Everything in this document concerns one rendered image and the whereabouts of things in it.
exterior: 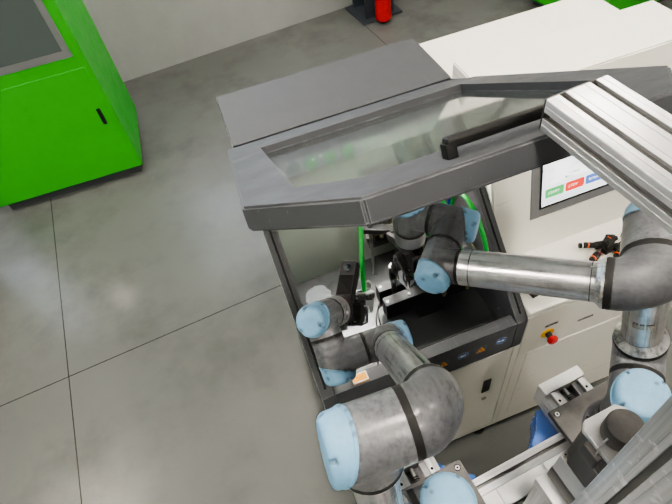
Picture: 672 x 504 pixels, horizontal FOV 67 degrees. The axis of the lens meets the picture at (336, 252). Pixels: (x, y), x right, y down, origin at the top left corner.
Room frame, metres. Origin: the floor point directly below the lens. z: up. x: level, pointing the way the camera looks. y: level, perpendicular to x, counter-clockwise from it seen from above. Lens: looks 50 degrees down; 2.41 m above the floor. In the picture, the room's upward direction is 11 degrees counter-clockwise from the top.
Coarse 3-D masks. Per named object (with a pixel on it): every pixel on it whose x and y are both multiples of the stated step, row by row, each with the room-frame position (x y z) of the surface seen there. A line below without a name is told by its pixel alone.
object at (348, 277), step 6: (342, 264) 0.82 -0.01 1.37; (348, 264) 0.81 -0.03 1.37; (354, 264) 0.81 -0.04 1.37; (342, 270) 0.81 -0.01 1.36; (348, 270) 0.80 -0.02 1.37; (354, 270) 0.79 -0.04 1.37; (342, 276) 0.79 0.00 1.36; (348, 276) 0.78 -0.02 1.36; (354, 276) 0.78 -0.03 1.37; (342, 282) 0.78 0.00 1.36; (348, 282) 0.77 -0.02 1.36; (354, 282) 0.77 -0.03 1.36; (342, 288) 0.76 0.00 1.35; (348, 288) 0.75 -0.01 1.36; (354, 288) 0.75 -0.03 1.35; (336, 294) 0.75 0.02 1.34; (342, 294) 0.74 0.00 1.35; (348, 294) 0.74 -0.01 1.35; (354, 294) 0.74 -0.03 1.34
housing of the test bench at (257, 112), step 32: (576, 0) 1.72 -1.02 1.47; (480, 32) 1.63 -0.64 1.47; (512, 32) 1.59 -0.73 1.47; (544, 32) 1.56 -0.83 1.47; (352, 64) 1.54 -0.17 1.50; (384, 64) 1.50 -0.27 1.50; (416, 64) 1.46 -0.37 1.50; (448, 64) 1.48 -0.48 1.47; (224, 96) 1.49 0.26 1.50; (256, 96) 1.46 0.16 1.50; (288, 96) 1.42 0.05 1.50; (320, 96) 1.39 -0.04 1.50; (352, 96) 1.36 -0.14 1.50; (384, 96) 1.33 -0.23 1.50; (256, 128) 1.29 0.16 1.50; (288, 128) 1.26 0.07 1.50
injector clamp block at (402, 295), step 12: (384, 288) 0.99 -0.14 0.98; (420, 288) 0.97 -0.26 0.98; (456, 288) 0.97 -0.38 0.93; (384, 300) 0.95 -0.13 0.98; (396, 300) 0.94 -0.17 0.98; (408, 300) 0.94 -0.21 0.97; (420, 300) 0.94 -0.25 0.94; (432, 300) 0.95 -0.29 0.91; (444, 300) 0.96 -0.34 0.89; (384, 312) 0.94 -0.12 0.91; (396, 312) 0.93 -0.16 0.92; (420, 312) 0.94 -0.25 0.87; (432, 312) 0.95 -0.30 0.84
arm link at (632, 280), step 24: (432, 240) 0.68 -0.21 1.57; (456, 240) 0.67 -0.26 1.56; (432, 264) 0.62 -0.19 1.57; (456, 264) 0.60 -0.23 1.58; (480, 264) 0.58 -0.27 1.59; (504, 264) 0.56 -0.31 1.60; (528, 264) 0.55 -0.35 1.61; (552, 264) 0.53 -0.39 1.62; (576, 264) 0.51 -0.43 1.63; (600, 264) 0.50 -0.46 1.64; (624, 264) 0.48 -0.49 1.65; (648, 264) 0.46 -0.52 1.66; (432, 288) 0.59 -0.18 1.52; (504, 288) 0.54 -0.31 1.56; (528, 288) 0.51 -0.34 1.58; (552, 288) 0.49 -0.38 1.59; (576, 288) 0.48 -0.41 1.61; (600, 288) 0.46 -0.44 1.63; (624, 288) 0.44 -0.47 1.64; (648, 288) 0.43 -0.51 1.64
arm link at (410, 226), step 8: (424, 208) 0.77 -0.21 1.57; (400, 216) 0.78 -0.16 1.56; (408, 216) 0.77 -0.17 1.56; (416, 216) 0.76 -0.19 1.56; (424, 216) 0.76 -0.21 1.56; (400, 224) 0.78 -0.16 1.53; (408, 224) 0.77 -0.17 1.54; (416, 224) 0.76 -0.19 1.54; (424, 224) 0.75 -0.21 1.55; (400, 232) 0.78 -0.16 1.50; (408, 232) 0.77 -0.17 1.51; (416, 232) 0.77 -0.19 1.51; (424, 232) 0.75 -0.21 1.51
